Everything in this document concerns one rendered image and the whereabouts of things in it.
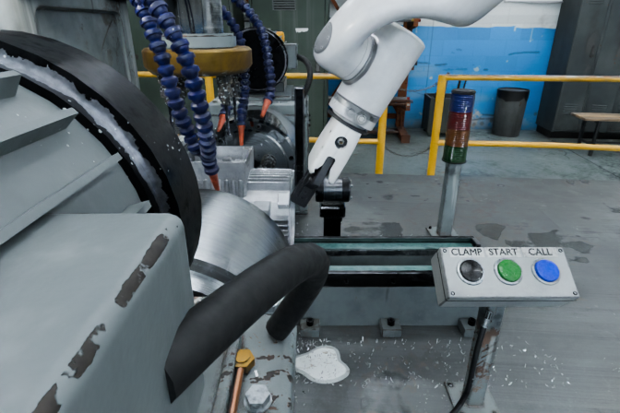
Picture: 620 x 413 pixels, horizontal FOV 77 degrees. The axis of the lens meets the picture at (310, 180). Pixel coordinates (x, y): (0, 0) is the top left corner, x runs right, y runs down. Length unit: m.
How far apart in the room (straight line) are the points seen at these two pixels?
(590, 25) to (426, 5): 5.37
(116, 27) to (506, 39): 5.47
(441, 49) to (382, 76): 5.16
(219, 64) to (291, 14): 3.11
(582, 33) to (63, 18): 5.57
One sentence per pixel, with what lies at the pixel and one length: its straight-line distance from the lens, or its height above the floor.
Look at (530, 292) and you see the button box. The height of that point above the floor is 1.05.
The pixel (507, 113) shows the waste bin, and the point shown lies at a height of 0.31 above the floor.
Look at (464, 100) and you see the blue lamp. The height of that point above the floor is 1.20.
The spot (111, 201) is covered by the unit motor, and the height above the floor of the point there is 1.30.
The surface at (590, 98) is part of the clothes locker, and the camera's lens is 6.05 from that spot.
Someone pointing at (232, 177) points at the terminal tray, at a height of 1.12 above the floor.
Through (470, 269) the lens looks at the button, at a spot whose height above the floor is 1.07.
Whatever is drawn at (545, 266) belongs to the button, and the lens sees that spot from 0.61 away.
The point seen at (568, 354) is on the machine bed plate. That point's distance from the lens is 0.93.
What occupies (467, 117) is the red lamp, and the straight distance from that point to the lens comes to 1.07.
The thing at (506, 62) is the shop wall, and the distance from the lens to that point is 6.03.
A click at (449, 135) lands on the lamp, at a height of 1.10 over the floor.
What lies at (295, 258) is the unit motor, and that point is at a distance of 0.17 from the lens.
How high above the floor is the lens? 1.37
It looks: 22 degrees down
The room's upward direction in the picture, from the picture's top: straight up
